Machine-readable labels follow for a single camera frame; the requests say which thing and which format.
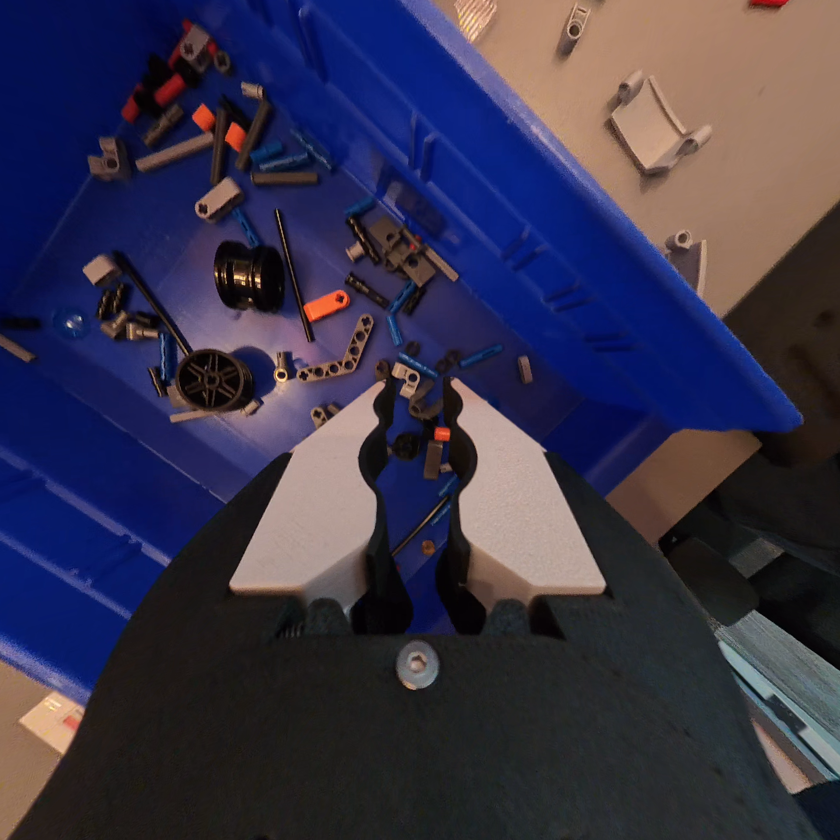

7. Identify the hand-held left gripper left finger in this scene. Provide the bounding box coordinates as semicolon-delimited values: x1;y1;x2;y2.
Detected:
228;379;413;635

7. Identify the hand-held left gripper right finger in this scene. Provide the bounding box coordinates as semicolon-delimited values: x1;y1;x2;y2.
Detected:
435;376;607;635

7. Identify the blue plastic parts bin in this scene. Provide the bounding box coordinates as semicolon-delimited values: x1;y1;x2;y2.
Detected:
0;0;803;708

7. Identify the black spoked wheel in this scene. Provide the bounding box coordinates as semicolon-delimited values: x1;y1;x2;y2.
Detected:
174;348;256;413

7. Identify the grey bent beam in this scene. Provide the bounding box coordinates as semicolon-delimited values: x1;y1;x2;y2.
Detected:
297;314;375;384

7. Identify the orange short beam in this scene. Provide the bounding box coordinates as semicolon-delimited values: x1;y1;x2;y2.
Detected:
303;289;351;322

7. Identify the black wheel hub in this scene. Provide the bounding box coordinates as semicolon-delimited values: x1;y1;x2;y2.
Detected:
213;241;287;313

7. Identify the grey curved panel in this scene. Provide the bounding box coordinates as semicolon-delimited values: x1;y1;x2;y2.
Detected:
663;229;709;298
609;70;714;176

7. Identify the white paper card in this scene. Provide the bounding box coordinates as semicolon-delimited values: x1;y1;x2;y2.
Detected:
19;694;87;755

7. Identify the heap of small building parts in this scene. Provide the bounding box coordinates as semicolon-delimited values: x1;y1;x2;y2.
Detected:
0;18;536;559

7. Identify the grey pin connector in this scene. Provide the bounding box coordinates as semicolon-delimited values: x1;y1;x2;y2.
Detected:
560;3;592;57

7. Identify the clear plastic piece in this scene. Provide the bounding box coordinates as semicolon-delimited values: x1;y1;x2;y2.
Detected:
451;0;500;44

